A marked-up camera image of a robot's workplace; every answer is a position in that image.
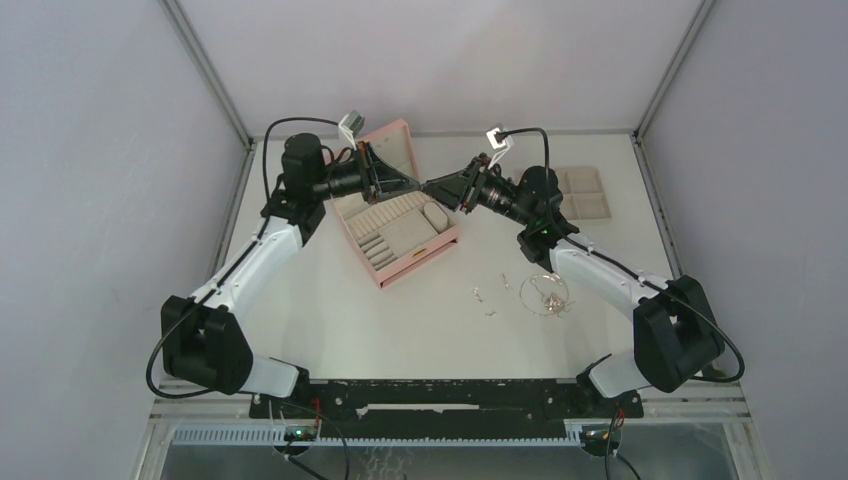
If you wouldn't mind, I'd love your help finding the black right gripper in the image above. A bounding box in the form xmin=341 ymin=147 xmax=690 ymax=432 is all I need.
xmin=420 ymin=153 xmax=534 ymax=229

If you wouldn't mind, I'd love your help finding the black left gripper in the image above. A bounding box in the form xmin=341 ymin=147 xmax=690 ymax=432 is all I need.
xmin=311 ymin=142 xmax=420 ymax=206

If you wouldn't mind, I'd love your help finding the pink jewelry box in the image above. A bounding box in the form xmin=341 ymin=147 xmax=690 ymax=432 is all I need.
xmin=329 ymin=119 xmax=461 ymax=291

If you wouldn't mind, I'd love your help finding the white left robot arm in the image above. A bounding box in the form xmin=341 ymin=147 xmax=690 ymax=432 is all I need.
xmin=151 ymin=133 xmax=420 ymax=417

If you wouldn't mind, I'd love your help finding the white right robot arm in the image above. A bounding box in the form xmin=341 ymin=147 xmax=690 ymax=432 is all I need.
xmin=422 ymin=154 xmax=728 ymax=416

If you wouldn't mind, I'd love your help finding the beige oval watch pillow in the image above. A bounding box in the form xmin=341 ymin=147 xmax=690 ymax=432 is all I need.
xmin=422 ymin=202 xmax=450 ymax=233

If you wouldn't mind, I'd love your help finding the beige divided tray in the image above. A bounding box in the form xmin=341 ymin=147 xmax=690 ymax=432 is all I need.
xmin=554 ymin=166 xmax=612 ymax=221

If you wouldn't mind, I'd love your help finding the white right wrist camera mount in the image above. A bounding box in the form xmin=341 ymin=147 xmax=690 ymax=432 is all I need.
xmin=486 ymin=126 xmax=514 ymax=169

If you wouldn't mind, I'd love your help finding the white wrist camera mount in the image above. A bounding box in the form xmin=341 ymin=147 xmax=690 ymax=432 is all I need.
xmin=337 ymin=110 xmax=365 ymax=148
xmin=486 ymin=126 xmax=514 ymax=169

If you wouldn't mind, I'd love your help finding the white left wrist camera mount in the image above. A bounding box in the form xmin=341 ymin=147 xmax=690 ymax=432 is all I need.
xmin=337 ymin=110 xmax=365 ymax=148

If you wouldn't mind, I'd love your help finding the black right camera cable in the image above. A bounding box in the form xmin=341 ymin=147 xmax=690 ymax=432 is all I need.
xmin=496 ymin=127 xmax=747 ymax=385

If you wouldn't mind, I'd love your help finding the black camera cable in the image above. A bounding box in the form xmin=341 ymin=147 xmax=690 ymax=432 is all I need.
xmin=145 ymin=117 xmax=340 ymax=401
xmin=496 ymin=127 xmax=747 ymax=385

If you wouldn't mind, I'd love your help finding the black left camera cable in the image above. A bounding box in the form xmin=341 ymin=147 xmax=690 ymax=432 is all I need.
xmin=145 ymin=117 xmax=340 ymax=401

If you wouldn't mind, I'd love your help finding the silver hoop necklace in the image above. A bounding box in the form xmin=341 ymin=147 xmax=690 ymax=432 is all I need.
xmin=519 ymin=271 xmax=571 ymax=318

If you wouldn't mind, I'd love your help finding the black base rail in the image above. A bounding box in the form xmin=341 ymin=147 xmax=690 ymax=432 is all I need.
xmin=245 ymin=378 xmax=645 ymax=420

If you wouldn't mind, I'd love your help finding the white slotted cable duct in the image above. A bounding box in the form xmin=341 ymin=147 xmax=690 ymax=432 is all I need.
xmin=171 ymin=424 xmax=583 ymax=447

